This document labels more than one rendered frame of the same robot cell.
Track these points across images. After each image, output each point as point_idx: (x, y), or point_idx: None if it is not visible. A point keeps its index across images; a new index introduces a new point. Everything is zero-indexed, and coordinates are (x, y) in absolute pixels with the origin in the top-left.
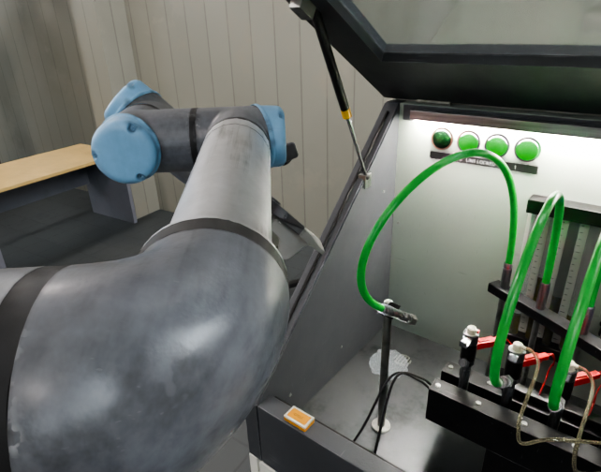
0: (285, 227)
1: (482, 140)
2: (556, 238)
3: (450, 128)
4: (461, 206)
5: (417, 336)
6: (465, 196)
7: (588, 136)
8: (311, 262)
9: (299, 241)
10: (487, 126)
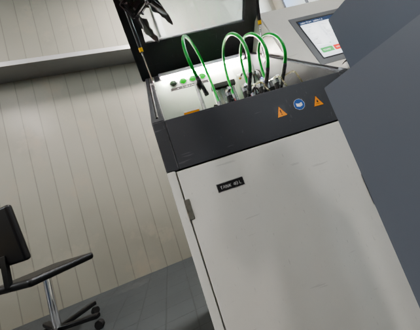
0: (148, 29)
1: (187, 78)
2: (227, 75)
3: (175, 78)
4: (190, 103)
5: None
6: (190, 99)
7: (216, 61)
8: (150, 97)
9: (163, 12)
10: (187, 69)
